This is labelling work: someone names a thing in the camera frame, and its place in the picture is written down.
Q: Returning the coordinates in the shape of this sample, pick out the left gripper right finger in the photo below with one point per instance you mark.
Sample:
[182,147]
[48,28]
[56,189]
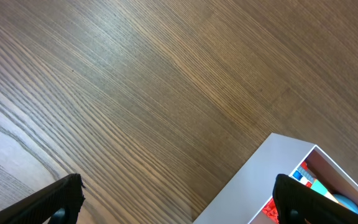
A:
[297,203]

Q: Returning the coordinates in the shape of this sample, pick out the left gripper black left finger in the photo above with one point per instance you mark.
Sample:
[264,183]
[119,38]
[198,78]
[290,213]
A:
[59,202]

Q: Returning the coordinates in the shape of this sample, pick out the colourful puzzle cube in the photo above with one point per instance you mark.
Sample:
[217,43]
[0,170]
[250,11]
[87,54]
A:
[318,187]

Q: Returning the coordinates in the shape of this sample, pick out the yellow duck toy blue hat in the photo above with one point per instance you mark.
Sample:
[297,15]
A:
[345,202]

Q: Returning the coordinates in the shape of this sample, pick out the white box pink inside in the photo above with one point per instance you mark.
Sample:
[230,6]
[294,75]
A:
[243,198]

